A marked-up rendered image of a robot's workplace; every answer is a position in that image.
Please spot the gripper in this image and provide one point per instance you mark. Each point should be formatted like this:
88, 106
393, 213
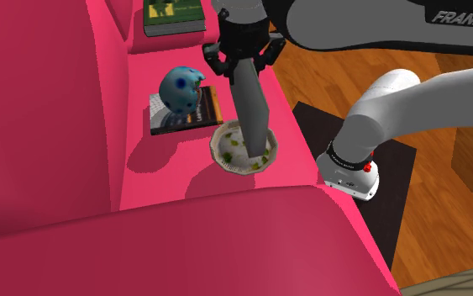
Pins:
242, 39

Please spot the grey slab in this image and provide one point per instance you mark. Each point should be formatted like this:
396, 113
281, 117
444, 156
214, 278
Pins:
250, 106

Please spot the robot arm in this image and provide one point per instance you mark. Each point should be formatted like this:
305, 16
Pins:
424, 102

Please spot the dark book with orange spine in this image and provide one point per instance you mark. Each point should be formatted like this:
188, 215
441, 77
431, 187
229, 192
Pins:
207, 110

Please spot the blue spotted egg figure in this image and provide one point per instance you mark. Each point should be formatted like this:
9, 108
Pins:
178, 90

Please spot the green book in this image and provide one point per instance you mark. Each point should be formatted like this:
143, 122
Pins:
174, 16

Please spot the white bowl with green spots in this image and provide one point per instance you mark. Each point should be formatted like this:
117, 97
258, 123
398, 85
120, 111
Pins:
224, 145

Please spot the pink sofa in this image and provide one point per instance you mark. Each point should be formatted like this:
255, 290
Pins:
56, 123

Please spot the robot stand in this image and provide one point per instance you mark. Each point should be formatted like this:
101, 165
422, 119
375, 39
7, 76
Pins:
383, 213

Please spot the beige striped rug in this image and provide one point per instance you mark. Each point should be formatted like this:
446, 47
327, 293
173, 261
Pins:
457, 285

